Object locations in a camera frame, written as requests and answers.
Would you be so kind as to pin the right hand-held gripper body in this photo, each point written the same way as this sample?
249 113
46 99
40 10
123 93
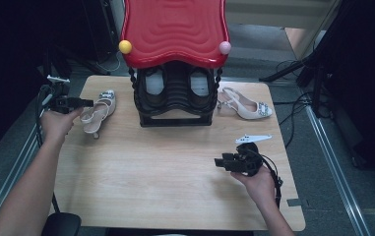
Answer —
245 160

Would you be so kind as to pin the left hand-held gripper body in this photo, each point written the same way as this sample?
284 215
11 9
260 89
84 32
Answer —
60 98

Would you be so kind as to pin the white heeled sandal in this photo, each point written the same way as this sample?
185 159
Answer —
98 109
250 109

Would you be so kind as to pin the black leather shoe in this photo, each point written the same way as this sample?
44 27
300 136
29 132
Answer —
154 83
200 83

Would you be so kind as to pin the red and black shoe rack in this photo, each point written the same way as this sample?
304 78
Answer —
175 26

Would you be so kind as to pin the person's left hand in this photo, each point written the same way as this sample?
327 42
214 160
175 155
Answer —
55 126

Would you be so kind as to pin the person's right hand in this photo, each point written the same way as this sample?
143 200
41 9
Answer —
257 188

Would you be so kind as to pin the black curtain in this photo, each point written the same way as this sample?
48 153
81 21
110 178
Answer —
365 65
8 65

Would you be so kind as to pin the grey table edge tab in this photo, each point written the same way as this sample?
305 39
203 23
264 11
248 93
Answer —
294 202

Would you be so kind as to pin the yellow ball knob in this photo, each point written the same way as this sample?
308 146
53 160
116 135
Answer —
125 47

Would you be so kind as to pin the black equipment case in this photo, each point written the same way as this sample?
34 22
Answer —
99 26

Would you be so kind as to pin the pink ball knob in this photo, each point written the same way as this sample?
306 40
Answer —
225 47

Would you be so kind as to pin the black stool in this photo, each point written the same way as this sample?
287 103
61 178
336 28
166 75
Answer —
62 224

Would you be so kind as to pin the metal floor rail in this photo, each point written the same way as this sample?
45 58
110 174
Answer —
332 160
17 164

